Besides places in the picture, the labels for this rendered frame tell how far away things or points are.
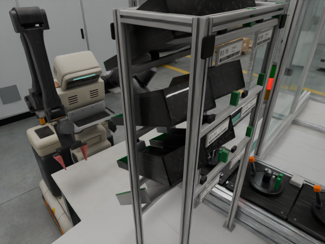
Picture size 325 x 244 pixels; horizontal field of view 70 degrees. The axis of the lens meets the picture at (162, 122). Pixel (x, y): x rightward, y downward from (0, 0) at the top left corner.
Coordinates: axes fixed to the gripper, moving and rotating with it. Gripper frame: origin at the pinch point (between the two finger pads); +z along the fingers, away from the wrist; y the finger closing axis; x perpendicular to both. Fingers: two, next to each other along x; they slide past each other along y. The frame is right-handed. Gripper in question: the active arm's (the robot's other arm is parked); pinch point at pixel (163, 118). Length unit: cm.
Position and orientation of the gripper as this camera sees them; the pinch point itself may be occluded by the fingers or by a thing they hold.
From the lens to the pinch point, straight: 84.4
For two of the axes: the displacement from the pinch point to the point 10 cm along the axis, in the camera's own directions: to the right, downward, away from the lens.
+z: 6.0, 7.2, -3.5
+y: 7.5, -3.4, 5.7
